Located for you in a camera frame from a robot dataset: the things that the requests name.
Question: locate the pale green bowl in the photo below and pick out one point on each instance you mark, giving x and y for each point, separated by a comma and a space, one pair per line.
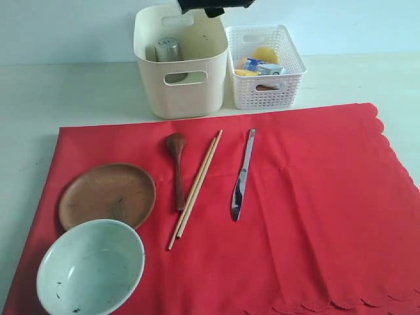
91, 269

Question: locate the orange fried food piece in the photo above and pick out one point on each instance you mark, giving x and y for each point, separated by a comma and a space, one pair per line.
266, 88

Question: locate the brown wooden plate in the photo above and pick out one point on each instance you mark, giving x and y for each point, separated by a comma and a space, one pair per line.
117, 191

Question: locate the wooden chopstick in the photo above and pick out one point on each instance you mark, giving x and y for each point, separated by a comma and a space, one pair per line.
203, 175
183, 215

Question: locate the large cream plastic bin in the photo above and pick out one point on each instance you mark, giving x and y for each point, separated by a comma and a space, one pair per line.
193, 86

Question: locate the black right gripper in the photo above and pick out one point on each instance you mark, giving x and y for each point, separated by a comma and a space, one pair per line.
211, 12

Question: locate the brown wooden spoon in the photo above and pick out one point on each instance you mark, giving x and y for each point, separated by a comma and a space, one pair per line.
175, 145

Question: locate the red table cloth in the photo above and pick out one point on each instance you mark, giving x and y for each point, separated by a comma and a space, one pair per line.
329, 222

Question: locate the stainless steel cup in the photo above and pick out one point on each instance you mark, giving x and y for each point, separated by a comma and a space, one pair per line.
167, 49

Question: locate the white perforated plastic basket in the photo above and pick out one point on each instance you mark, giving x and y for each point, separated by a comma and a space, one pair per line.
242, 43

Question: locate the silver table knife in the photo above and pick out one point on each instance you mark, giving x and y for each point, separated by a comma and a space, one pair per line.
239, 189

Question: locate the yellow cheese wedge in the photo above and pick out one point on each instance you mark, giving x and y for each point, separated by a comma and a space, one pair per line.
245, 73

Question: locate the yellow lemon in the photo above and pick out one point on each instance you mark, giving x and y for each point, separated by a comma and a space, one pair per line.
266, 54

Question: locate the brown egg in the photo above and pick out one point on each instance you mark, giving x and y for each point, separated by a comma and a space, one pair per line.
241, 64

